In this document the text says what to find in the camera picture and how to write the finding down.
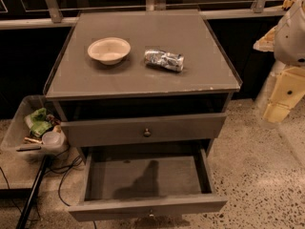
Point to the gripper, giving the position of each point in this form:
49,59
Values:
291,38

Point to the grey drawer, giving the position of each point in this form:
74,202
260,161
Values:
89,133
136,185

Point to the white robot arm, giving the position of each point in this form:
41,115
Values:
294,17

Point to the grey wooden drawer cabinet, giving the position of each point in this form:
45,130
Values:
85,89

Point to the yellow object on ledge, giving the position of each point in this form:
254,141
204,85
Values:
287,4

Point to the crumpled silver foil bag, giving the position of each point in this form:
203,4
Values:
167,60

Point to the white paper bowl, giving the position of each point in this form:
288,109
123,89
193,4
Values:
109,51

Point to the clear plastic cup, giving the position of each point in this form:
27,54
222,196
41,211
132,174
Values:
51,138

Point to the green snack bag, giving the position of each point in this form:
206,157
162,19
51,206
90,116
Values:
37,122

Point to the clear plastic storage bin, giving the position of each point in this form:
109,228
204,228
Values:
14,139

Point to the metal window railing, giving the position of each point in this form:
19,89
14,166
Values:
32,14

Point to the black metal pole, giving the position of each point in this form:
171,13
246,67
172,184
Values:
33,193

